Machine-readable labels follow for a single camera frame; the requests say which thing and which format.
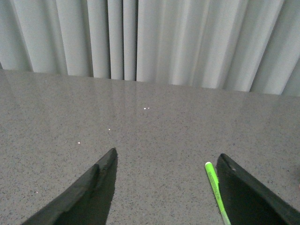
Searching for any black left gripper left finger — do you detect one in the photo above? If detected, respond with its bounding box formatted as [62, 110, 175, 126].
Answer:
[24, 148, 117, 225]

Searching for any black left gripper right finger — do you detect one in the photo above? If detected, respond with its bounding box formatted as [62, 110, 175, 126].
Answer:
[217, 153, 300, 225]

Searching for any green marker pen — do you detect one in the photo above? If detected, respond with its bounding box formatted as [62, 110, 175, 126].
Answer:
[204, 162, 231, 225]

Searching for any white pleated curtain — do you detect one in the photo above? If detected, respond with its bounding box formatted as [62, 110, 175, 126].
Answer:
[0, 0, 300, 96]

